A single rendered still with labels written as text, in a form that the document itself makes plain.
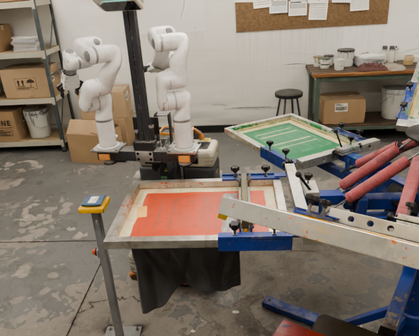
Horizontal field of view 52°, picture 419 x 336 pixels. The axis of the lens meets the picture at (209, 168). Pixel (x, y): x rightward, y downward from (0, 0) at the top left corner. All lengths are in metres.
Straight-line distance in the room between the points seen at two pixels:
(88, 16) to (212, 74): 1.71
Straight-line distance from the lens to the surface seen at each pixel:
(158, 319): 2.91
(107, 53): 2.19
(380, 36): 5.89
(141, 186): 2.32
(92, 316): 3.05
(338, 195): 2.02
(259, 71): 5.69
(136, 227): 1.99
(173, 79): 2.15
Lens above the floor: 1.98
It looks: 24 degrees down
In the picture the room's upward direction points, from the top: 4 degrees counter-clockwise
